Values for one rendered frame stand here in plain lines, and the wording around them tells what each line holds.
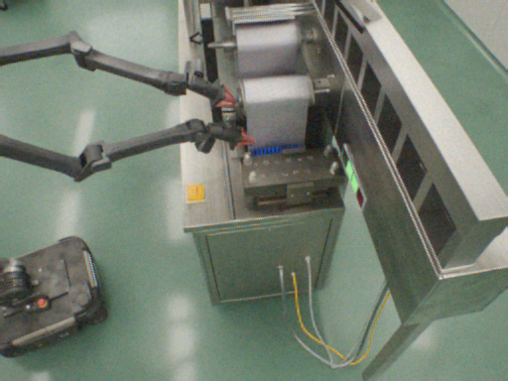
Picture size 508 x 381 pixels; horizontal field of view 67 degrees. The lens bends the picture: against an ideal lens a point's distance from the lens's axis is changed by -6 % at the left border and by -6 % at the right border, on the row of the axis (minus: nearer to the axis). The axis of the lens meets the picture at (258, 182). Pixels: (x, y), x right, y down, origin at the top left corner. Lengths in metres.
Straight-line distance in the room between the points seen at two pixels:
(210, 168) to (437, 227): 1.08
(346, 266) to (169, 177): 1.39
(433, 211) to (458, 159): 0.20
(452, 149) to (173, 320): 1.90
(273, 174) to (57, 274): 1.41
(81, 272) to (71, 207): 0.74
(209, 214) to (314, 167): 0.45
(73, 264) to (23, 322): 0.39
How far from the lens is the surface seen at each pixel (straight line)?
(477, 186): 0.85
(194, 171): 1.79
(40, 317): 2.43
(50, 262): 2.56
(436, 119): 0.95
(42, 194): 3.24
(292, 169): 1.60
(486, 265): 1.03
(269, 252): 1.86
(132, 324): 2.48
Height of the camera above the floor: 2.24
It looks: 51 degrees down
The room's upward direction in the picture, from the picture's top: 1 degrees counter-clockwise
